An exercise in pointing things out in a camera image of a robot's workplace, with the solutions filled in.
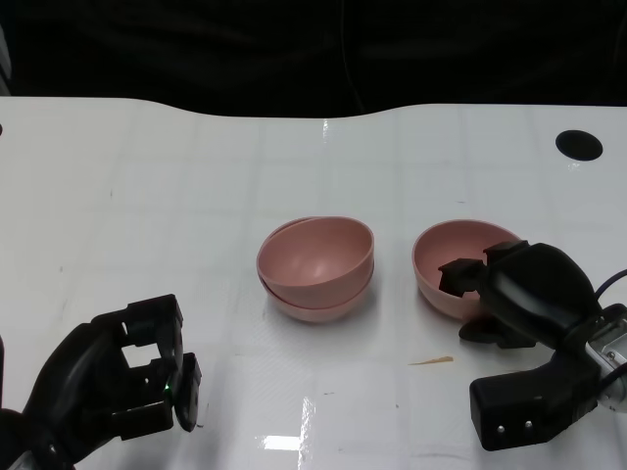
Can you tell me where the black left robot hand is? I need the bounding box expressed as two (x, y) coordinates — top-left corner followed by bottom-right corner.
(22, 293), (205, 464)

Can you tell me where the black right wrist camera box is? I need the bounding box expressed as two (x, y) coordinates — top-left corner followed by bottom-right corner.
(468, 352), (602, 452)

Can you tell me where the pink plastic bowl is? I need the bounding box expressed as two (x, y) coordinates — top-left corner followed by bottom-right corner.
(410, 219), (523, 323)
(259, 266), (376, 323)
(256, 215), (375, 290)

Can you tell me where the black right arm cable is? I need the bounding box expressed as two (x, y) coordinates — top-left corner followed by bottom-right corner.
(595, 267), (627, 298)

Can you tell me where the grey object at table edge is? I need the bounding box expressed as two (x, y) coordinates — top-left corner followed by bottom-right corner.
(0, 23), (12, 97)

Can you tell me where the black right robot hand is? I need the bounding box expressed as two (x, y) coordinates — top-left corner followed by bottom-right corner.
(437, 239), (604, 350)

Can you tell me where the black round table grommet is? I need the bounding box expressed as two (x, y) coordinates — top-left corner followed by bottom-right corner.
(555, 129), (603, 161)

